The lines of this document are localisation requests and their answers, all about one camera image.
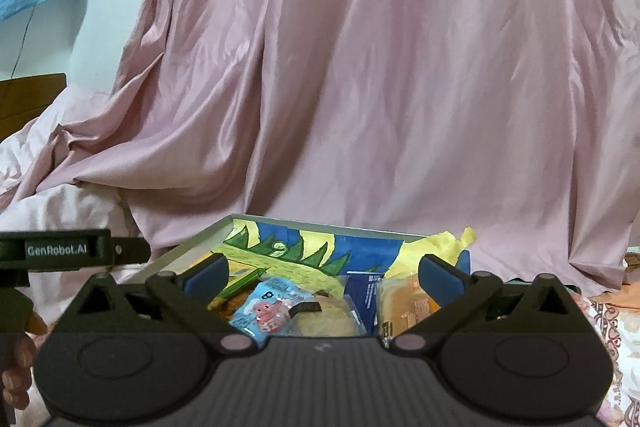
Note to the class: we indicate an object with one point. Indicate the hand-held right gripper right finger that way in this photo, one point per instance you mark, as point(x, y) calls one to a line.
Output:
point(441, 277)

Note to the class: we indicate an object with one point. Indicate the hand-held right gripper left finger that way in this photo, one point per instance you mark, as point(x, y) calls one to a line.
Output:
point(206, 276)

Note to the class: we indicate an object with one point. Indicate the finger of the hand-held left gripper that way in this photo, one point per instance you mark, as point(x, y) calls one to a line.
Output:
point(132, 251)

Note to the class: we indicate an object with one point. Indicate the floral bedsheet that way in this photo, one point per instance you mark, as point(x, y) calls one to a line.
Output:
point(620, 357)

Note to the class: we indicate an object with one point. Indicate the green yellow snack packet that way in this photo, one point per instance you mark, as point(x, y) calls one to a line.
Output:
point(242, 282)

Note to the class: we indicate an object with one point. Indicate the yellow crumpled paper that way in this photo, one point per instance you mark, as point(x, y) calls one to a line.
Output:
point(435, 247)

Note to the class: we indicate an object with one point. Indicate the grey shallow cardboard box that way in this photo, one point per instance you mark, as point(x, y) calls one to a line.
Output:
point(195, 247)

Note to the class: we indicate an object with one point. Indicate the dark blue long snack packet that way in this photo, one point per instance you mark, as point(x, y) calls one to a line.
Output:
point(365, 297)

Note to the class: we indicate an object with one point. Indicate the wooden headboard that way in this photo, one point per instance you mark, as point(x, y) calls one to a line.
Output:
point(30, 102)

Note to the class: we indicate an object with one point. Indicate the pink satin curtain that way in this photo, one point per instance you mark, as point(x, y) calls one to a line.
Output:
point(375, 57)

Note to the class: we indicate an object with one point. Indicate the light blue cartoon snack packet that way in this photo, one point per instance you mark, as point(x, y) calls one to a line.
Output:
point(265, 307)

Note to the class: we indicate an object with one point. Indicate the white round cake packet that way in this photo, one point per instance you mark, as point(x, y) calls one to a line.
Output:
point(330, 319)

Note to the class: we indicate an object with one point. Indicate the sliced bread packet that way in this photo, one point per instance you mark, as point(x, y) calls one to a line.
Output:
point(405, 307)

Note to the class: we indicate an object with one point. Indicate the person's left hand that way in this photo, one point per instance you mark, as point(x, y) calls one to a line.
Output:
point(22, 357)

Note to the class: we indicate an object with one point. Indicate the pale pink quilt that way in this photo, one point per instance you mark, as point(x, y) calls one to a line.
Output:
point(60, 212)

